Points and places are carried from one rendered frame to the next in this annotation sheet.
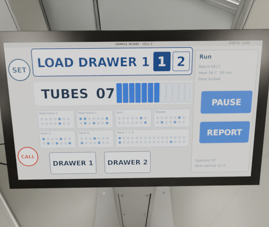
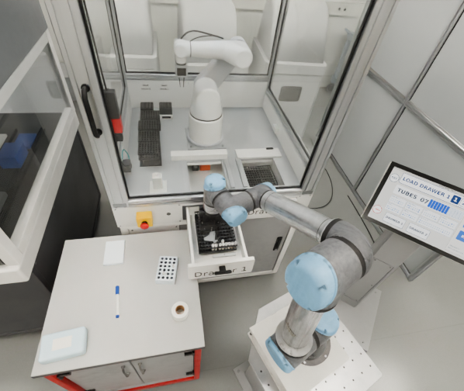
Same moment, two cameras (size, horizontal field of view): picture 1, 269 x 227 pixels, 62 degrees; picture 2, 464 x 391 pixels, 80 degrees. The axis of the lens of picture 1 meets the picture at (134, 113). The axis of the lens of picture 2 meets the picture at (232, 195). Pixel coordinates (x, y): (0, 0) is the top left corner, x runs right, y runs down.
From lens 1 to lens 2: 120 cm
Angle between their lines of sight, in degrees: 18
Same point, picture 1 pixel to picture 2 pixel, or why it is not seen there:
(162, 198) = (373, 295)
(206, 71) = not seen: outside the picture
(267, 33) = not seen: outside the picture
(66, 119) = (402, 202)
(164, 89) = (451, 210)
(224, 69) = not seen: outside the picture
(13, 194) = not seen: hidden behind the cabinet
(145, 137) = (431, 225)
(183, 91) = (459, 215)
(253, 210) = (448, 347)
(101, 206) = not seen: hidden behind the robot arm
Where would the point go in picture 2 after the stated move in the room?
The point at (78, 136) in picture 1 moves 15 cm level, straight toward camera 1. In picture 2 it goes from (403, 211) to (412, 237)
